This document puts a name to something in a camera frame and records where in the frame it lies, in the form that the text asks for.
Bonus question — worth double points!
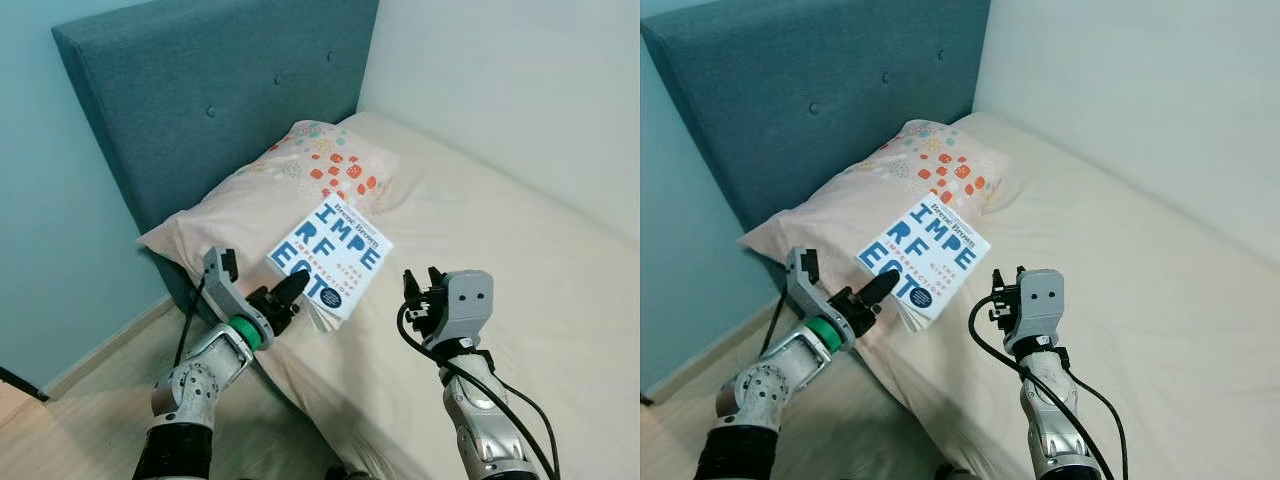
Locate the teal upholstered headboard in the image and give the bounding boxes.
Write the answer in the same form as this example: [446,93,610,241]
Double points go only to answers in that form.
[640,0,991,331]
[50,0,381,321]

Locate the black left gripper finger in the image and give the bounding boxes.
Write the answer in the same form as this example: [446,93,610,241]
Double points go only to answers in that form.
[853,270,901,309]
[268,270,312,309]

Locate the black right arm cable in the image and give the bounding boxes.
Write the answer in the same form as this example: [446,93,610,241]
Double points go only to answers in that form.
[968,295,1131,480]
[397,300,561,480]

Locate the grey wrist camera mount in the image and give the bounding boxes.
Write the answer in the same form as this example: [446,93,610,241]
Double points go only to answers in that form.
[785,247,851,336]
[1005,268,1066,346]
[432,270,494,346]
[200,245,263,331]

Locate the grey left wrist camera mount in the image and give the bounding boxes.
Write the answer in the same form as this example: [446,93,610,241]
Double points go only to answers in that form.
[200,245,263,331]
[785,247,851,336]

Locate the bed mattress with beige sheet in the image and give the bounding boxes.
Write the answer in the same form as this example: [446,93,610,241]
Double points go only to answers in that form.
[790,110,1280,480]
[190,110,641,480]

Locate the white book with blue letters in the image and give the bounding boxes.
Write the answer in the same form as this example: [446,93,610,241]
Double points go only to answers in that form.
[855,195,991,321]
[266,198,394,323]

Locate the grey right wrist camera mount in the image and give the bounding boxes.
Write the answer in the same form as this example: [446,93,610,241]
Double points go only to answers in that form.
[1005,268,1066,346]
[432,270,494,346]

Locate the pink patterned pillow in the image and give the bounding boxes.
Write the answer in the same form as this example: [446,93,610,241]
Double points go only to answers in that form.
[137,120,401,301]
[740,118,1006,301]

